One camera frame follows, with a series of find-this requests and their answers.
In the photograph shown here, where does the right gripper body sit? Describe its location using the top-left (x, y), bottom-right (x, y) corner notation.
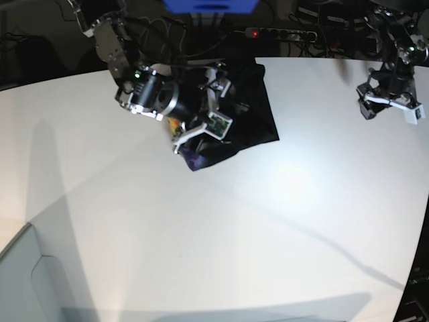
top-left (166, 65), bottom-right (231, 154)

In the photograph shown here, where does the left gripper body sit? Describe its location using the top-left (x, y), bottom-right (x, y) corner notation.
top-left (357, 65), bottom-right (420, 111)

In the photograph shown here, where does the black T-shirt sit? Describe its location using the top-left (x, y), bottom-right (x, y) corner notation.
top-left (171, 58), bottom-right (279, 171)

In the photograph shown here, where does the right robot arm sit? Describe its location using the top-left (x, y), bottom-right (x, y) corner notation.
top-left (70, 1), bottom-right (233, 153)

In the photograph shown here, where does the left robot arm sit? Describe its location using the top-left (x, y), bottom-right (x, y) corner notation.
top-left (356, 1), bottom-right (428, 125)

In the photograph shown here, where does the black power strip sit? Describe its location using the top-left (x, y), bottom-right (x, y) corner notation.
top-left (245, 27), bottom-right (318, 43)

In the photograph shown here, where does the blue plastic box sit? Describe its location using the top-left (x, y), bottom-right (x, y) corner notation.
top-left (164, 0), bottom-right (259, 14)

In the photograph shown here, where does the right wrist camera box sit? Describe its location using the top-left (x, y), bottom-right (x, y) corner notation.
top-left (206, 112), bottom-right (233, 140)

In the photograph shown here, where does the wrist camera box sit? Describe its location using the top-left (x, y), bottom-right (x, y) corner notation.
top-left (206, 112), bottom-right (233, 140)
top-left (404, 104), bottom-right (426, 125)

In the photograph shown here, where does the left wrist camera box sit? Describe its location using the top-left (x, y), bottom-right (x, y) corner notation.
top-left (404, 104), bottom-right (426, 125)

